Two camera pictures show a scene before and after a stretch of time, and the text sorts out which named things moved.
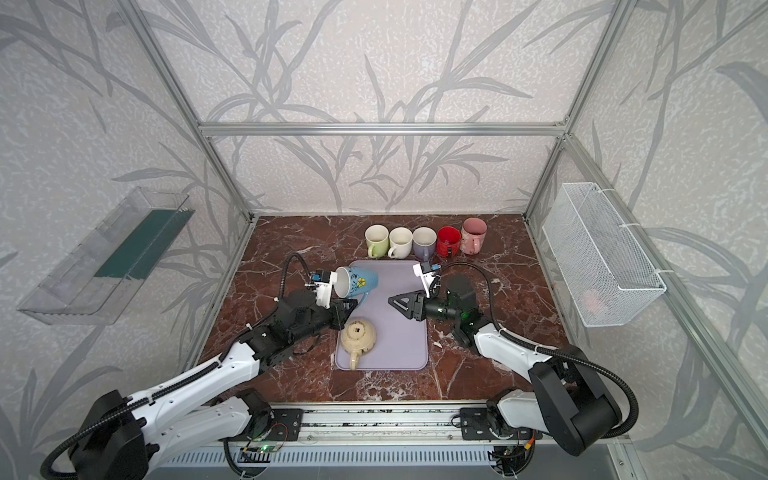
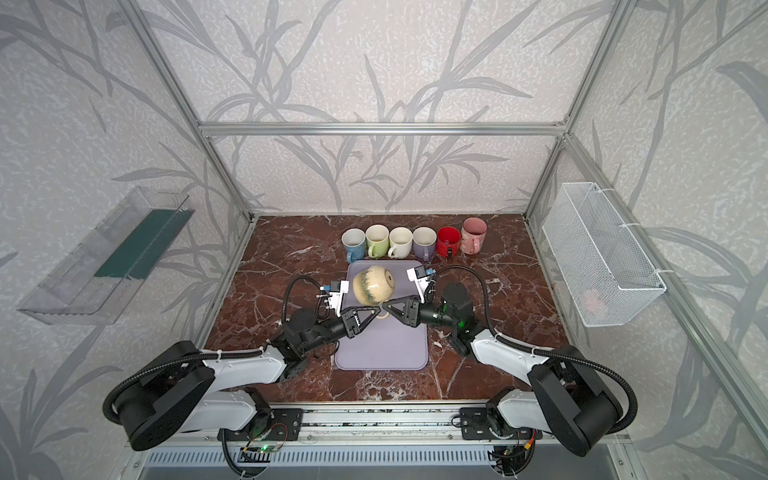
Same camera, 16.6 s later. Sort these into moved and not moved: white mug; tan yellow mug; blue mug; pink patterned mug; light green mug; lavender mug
Moved: tan yellow mug; blue mug
Not moved: lavender mug; light green mug; pink patterned mug; white mug
